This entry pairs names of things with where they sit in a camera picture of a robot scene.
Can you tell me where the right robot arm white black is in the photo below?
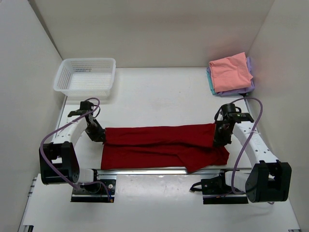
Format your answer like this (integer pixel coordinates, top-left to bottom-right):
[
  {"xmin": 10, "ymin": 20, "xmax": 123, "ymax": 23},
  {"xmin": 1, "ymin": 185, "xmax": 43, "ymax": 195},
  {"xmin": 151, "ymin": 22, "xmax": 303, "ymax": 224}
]
[{"xmin": 190, "ymin": 103, "xmax": 292, "ymax": 204}]

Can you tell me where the folded pink t shirt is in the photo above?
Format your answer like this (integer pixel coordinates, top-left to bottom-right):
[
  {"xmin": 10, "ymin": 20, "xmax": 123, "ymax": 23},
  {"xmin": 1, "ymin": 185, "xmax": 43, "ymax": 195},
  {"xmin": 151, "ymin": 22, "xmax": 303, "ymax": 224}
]
[{"xmin": 209, "ymin": 52, "xmax": 253, "ymax": 93}]

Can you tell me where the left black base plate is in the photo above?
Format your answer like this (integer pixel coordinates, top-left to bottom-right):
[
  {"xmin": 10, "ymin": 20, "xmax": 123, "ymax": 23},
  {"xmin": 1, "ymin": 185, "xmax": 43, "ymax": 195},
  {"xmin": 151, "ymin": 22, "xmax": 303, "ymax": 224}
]
[{"xmin": 70, "ymin": 175, "xmax": 116, "ymax": 203}]

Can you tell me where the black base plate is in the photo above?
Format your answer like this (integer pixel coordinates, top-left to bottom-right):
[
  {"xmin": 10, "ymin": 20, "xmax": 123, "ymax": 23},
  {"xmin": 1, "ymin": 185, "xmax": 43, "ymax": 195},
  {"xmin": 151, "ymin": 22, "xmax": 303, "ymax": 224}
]
[
  {"xmin": 70, "ymin": 175, "xmax": 116, "ymax": 203},
  {"xmin": 189, "ymin": 176, "xmax": 248, "ymax": 205}
]

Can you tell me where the white plastic basket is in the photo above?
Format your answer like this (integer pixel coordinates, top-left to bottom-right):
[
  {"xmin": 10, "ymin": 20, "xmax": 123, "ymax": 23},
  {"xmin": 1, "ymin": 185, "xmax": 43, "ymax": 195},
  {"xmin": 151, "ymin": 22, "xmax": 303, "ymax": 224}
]
[{"xmin": 53, "ymin": 58, "xmax": 116, "ymax": 98}]

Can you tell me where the folded purple t shirt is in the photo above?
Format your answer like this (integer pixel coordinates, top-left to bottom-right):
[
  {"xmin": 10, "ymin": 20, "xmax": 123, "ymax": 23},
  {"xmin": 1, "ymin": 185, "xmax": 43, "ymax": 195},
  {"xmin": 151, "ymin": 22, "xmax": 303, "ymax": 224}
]
[{"xmin": 207, "ymin": 56, "xmax": 255, "ymax": 97}]

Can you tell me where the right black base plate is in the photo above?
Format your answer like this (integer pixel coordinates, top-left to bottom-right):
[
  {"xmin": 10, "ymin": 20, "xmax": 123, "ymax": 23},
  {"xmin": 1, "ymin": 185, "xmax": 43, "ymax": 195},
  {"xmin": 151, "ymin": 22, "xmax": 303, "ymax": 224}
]
[{"xmin": 189, "ymin": 176, "xmax": 248, "ymax": 205}]

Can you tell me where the red t shirt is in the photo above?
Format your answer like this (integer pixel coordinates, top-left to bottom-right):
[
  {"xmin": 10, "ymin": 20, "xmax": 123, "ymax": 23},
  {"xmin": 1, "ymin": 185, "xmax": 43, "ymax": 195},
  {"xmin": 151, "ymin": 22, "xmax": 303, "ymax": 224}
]
[{"xmin": 100, "ymin": 123, "xmax": 229, "ymax": 173}]

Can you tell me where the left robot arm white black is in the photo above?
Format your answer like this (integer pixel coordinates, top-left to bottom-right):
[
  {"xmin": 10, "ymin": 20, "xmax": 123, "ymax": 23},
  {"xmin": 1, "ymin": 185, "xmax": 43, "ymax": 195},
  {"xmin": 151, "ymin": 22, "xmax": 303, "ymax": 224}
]
[{"xmin": 39, "ymin": 97, "xmax": 106, "ymax": 192}]

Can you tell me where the folded teal t shirt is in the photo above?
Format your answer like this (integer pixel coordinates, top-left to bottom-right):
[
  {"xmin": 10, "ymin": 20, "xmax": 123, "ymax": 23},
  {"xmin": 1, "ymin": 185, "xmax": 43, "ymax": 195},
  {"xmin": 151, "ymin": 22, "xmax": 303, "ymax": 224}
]
[{"xmin": 207, "ymin": 70, "xmax": 217, "ymax": 96}]

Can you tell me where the aluminium rail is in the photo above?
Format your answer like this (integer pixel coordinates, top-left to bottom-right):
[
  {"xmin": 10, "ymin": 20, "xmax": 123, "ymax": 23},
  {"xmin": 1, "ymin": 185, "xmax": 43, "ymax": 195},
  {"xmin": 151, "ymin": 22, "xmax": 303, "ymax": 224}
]
[{"xmin": 44, "ymin": 166, "xmax": 252, "ymax": 176}]

